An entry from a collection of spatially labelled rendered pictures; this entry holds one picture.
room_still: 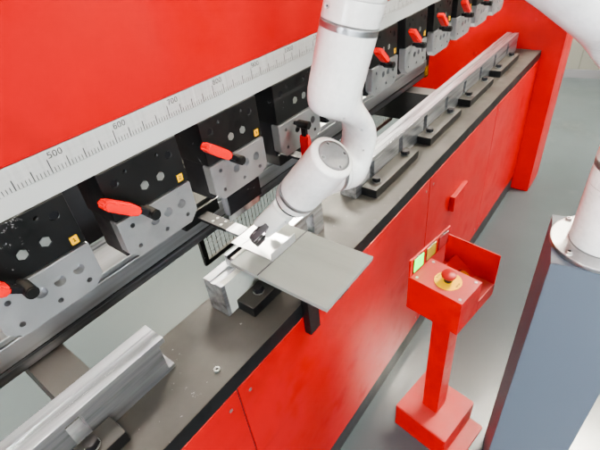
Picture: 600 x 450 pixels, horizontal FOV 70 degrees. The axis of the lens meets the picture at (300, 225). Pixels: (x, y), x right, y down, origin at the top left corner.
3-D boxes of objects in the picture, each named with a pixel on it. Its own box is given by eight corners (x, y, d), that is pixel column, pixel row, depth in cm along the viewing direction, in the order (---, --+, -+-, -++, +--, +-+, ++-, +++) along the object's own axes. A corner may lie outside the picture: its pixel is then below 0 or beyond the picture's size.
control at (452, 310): (456, 335, 115) (464, 287, 105) (405, 306, 125) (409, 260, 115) (492, 294, 126) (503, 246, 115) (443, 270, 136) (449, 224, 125)
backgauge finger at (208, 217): (228, 251, 102) (223, 235, 99) (160, 220, 116) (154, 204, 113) (261, 225, 109) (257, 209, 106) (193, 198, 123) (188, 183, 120)
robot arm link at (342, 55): (382, 16, 72) (340, 171, 90) (308, 12, 63) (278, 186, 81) (422, 32, 67) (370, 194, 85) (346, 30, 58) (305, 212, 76)
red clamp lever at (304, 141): (310, 163, 98) (306, 123, 92) (295, 159, 100) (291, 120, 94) (314, 160, 99) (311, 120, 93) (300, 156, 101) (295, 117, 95)
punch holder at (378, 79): (371, 98, 120) (371, 36, 110) (346, 94, 125) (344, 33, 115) (396, 80, 129) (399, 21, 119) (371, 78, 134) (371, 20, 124)
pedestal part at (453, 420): (454, 469, 150) (458, 452, 143) (395, 422, 165) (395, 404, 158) (482, 428, 160) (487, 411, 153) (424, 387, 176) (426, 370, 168)
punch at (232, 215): (233, 223, 94) (224, 187, 89) (227, 220, 95) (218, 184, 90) (262, 201, 100) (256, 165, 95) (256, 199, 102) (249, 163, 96)
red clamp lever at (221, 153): (211, 143, 72) (247, 157, 81) (195, 137, 75) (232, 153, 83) (208, 153, 72) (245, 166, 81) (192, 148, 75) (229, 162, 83)
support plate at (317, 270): (327, 312, 83) (326, 309, 82) (230, 265, 97) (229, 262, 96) (373, 259, 94) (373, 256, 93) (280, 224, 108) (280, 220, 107)
